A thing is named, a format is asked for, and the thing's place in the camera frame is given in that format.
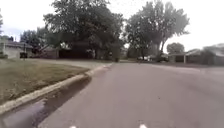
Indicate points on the large dark green tree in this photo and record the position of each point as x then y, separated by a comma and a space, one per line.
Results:
85, 25

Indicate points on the low grey-roofed house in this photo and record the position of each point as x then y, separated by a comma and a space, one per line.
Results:
203, 55

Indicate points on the robot's own part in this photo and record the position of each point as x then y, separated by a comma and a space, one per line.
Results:
72, 126
143, 126

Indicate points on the tall leaning green tree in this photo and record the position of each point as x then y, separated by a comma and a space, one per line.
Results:
156, 26

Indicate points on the pale house with grey roof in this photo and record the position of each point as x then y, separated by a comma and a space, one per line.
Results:
11, 50

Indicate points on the dry grass lawn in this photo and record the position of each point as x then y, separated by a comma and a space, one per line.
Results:
30, 75

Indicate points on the small round distant tree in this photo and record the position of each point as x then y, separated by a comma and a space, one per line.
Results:
175, 48

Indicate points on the pale concrete kerb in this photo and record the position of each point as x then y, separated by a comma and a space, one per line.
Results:
43, 90

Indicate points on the grey asphalt road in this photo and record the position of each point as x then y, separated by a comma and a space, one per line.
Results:
143, 96

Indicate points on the parked vehicle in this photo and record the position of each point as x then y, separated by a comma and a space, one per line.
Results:
161, 58

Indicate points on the low brown house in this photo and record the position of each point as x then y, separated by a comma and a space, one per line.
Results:
55, 52

